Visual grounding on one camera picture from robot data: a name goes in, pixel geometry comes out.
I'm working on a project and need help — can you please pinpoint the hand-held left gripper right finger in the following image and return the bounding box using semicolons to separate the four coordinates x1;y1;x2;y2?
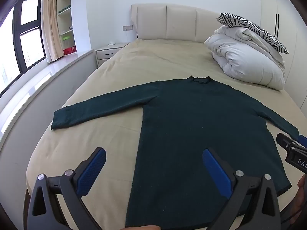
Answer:
202;148;282;230

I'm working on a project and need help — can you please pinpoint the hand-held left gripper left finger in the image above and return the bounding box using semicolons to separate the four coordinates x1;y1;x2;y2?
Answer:
24;147;107;230

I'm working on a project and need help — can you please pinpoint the dark green sweater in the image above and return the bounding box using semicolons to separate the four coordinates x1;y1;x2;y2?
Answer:
51;75;300;229

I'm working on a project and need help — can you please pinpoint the person's right hand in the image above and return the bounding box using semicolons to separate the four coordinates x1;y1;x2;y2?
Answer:
297;174;307;192

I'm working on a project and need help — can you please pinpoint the person's left hand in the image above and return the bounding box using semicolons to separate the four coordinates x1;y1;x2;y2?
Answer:
125;225;162;230

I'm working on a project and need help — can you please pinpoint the white folded duvet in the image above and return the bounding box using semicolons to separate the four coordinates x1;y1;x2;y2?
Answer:
204;25;286;91

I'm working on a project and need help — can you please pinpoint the white window sill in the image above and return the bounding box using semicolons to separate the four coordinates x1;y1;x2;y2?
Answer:
0;49;97;149

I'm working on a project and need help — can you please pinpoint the white nightstand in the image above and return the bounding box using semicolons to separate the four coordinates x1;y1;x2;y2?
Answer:
95;42;130;67

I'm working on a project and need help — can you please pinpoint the bed with beige sheet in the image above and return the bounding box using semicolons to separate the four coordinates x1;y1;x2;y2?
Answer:
25;39;307;230

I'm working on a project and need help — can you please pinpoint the white wardrobe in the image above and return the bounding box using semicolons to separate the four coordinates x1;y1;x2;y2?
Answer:
260;0;307;111

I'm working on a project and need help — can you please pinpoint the zebra print pillow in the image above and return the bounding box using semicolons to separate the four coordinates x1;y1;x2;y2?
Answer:
216;13;289;54

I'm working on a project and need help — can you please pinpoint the black framed window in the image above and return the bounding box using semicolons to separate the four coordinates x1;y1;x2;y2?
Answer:
0;0;47;96

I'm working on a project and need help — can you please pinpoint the beige padded headboard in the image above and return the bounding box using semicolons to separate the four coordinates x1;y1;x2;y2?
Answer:
131;3;224;44

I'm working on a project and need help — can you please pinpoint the beige curtain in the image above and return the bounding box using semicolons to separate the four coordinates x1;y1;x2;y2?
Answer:
41;0;64;63

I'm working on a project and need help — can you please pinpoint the black cable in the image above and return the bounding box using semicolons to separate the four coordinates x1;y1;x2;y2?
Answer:
281;208;303;225

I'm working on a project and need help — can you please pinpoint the white wall shelf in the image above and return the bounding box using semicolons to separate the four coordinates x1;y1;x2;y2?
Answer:
56;0;77;57

